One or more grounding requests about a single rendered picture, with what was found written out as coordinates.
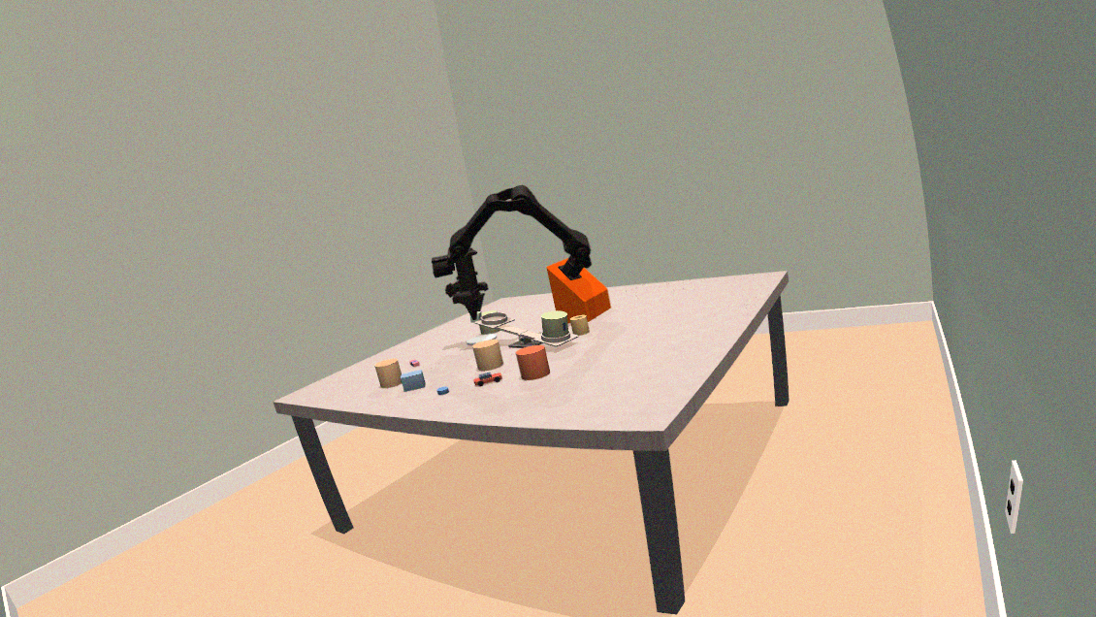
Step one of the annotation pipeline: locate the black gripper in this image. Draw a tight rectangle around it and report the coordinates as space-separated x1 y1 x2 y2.
452 270 488 320

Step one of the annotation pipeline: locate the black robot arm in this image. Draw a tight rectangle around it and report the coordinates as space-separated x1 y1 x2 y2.
432 185 592 279

